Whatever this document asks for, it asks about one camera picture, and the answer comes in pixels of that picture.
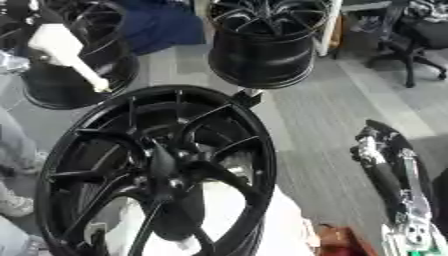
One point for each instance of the black wheel rim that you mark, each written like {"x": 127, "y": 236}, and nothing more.
{"x": 262, "y": 60}
{"x": 64, "y": 90}

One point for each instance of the black clamp bracket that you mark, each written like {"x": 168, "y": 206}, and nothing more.
{"x": 248, "y": 97}

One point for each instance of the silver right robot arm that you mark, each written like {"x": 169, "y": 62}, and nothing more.
{"x": 417, "y": 238}

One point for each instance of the black office chair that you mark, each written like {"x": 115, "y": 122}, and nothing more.
{"x": 417, "y": 40}

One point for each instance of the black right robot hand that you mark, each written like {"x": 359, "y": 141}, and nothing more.
{"x": 388, "y": 176}

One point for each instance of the blue bag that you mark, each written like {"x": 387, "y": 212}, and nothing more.
{"x": 160, "y": 25}

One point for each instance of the black spoked wheel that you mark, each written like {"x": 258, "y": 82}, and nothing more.
{"x": 87, "y": 143}

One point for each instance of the person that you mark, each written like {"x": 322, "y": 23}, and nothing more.
{"x": 17, "y": 240}
{"x": 14, "y": 143}

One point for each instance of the brown box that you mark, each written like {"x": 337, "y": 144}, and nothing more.
{"x": 341, "y": 241}

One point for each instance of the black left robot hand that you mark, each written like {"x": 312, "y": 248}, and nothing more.
{"x": 23, "y": 13}

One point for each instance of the patterned bag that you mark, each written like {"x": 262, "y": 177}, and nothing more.
{"x": 426, "y": 8}

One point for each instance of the white wheel stand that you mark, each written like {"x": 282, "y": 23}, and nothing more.
{"x": 280, "y": 230}

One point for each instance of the white post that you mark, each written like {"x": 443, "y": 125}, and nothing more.
{"x": 326, "y": 30}

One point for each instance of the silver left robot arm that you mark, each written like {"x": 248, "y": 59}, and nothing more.
{"x": 11, "y": 63}

